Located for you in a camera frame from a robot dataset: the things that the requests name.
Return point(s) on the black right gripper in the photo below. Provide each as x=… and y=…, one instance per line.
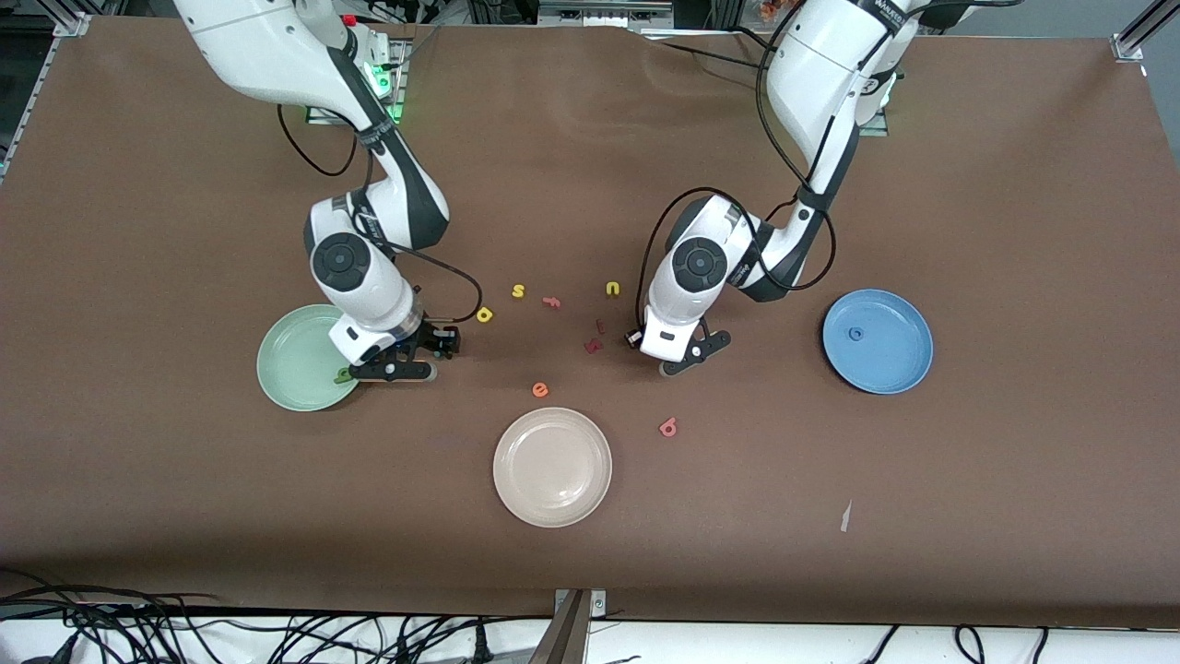
x=430, y=337

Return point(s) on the salmon foam letter g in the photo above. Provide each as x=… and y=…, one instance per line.
x=663, y=428

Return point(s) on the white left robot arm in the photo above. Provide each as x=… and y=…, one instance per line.
x=820, y=65

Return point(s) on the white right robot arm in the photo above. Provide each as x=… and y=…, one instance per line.
x=267, y=46

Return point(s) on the light green plate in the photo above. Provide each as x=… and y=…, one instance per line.
x=295, y=369

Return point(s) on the beige plate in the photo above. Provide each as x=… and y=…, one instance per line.
x=553, y=468

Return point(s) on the brown table cover sheet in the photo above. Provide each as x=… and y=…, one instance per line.
x=590, y=184

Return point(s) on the blue plate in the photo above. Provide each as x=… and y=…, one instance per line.
x=885, y=364

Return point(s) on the small white paper scrap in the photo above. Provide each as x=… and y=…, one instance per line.
x=844, y=521

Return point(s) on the orange artificial flowers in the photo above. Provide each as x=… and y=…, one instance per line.
x=779, y=9

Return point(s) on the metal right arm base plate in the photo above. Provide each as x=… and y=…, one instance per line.
x=404, y=92

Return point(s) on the metal bracket post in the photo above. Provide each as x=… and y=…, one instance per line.
x=572, y=636

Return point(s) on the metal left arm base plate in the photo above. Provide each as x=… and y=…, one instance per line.
x=876, y=129

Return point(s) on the grey metal rail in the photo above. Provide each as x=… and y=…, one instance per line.
x=599, y=9

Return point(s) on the aluminium frame profile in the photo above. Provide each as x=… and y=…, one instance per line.
x=72, y=23
x=1129, y=41

